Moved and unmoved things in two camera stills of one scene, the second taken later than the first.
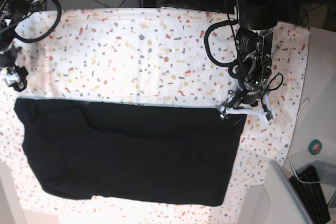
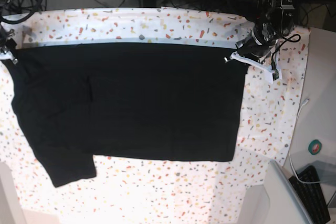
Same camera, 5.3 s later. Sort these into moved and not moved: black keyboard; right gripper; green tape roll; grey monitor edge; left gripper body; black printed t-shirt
Moved: left gripper body; right gripper; black printed t-shirt
Not moved: green tape roll; black keyboard; grey monitor edge
